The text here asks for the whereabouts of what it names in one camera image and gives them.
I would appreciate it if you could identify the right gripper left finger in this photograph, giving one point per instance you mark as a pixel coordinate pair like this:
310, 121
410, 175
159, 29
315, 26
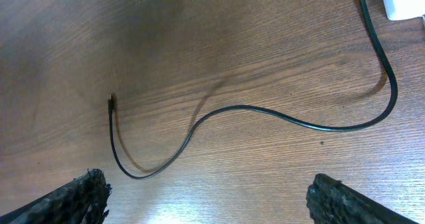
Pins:
82, 200

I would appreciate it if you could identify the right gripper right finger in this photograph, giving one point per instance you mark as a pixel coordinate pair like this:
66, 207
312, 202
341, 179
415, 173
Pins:
331, 202

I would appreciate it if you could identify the white power strip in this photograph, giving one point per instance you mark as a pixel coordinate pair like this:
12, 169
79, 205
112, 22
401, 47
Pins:
397, 10

